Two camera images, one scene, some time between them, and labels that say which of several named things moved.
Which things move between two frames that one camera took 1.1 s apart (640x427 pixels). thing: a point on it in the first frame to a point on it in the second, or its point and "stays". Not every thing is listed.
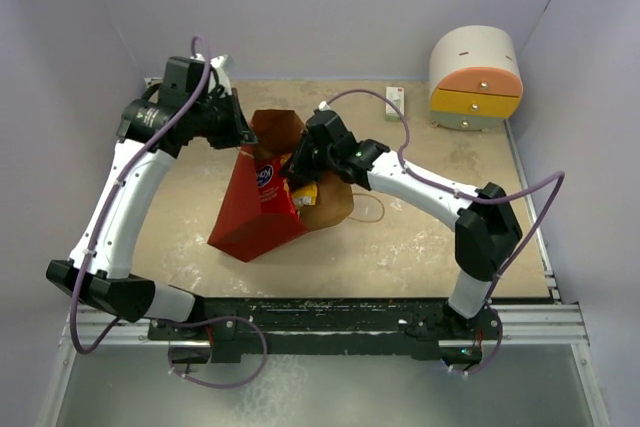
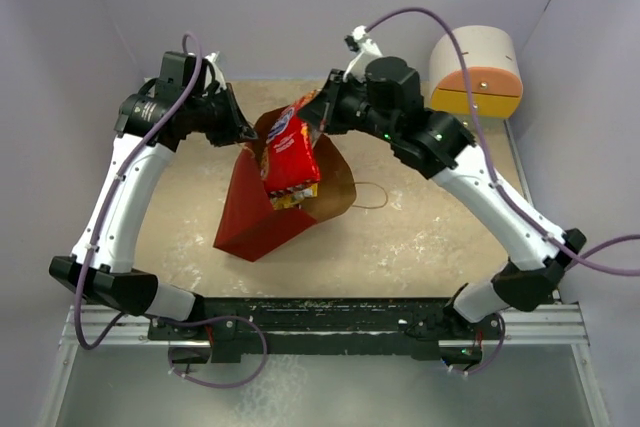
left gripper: x=244 y=134 stays
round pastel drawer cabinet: x=475 y=77 stays
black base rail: x=237 y=330 stays
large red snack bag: x=273 y=193 to x=289 y=160
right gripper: x=298 y=164 to x=319 y=106
